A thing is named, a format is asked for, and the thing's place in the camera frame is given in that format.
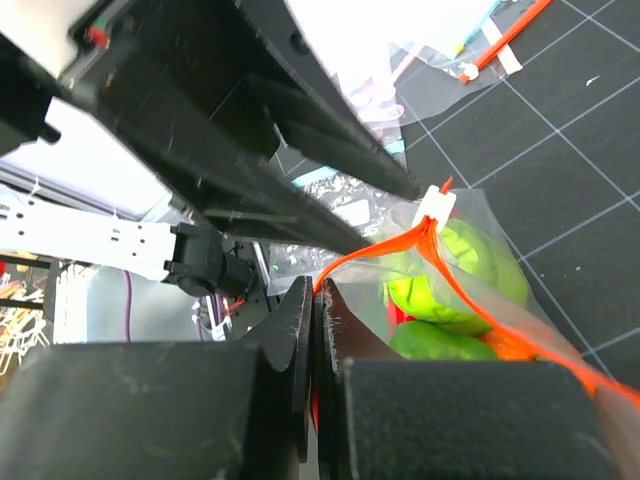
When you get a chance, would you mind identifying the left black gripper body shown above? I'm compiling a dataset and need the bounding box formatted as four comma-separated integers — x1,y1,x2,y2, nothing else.
1,1,240,209

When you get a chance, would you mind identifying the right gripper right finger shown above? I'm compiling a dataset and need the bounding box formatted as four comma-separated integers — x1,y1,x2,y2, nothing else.
315,281,619,479

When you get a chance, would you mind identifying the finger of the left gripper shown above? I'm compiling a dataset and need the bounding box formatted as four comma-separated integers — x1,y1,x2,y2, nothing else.
99,64,368,250
234,1,422,200

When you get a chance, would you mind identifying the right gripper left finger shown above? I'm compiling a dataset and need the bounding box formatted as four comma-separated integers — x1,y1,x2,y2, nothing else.
1,277,313,479

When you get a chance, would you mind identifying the orange zipper clear bag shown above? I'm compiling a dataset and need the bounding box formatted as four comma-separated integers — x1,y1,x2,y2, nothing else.
313,178,639,407

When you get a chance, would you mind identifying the green apple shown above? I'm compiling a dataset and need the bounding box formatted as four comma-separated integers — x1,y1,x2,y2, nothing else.
387,218,529,337

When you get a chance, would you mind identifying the green bell pepper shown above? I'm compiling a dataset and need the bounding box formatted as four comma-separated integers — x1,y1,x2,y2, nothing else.
389,320,498,361

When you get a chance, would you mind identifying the small orange pumpkin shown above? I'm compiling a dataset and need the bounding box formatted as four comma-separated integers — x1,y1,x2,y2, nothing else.
479,329,536,361

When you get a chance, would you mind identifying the clear bag white label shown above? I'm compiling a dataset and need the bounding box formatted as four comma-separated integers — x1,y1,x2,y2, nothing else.
292,167,400,239

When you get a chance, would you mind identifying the black grid mat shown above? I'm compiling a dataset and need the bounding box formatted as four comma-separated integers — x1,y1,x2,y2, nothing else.
400,1,639,386

